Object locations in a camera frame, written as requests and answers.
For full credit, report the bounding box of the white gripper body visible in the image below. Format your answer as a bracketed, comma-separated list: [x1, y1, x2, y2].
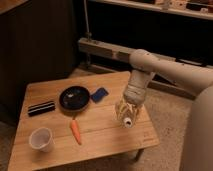
[123, 84, 147, 106]

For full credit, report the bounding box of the clear yellow plastic bottle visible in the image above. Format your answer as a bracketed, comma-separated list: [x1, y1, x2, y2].
[115, 99, 140, 128]

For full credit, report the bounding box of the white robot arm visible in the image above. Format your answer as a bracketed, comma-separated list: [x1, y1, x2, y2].
[124, 49, 213, 171]

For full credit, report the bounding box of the blue sponge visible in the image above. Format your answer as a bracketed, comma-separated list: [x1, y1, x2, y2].
[91, 87, 108, 103]

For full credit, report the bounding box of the black round plate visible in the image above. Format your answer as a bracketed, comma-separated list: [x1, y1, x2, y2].
[59, 86, 90, 111]

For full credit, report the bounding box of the wooden bench beam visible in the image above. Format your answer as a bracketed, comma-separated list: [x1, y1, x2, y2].
[78, 38, 213, 96]

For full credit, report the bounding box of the orange carrot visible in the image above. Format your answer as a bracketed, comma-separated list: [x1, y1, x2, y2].
[70, 119, 82, 145]

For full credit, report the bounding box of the wooden low table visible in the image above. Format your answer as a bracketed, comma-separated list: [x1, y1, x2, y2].
[8, 72, 159, 171]

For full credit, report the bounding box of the metal pole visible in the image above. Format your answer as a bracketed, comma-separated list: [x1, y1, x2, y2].
[83, 0, 92, 41]

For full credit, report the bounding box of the white paper cup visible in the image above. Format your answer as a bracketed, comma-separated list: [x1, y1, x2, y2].
[29, 127, 54, 152]

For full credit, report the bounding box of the wooden shelf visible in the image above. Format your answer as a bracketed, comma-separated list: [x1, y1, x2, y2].
[89, 0, 213, 21]

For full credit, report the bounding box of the black handle on bench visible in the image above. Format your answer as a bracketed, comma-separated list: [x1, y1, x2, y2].
[175, 58, 206, 67]

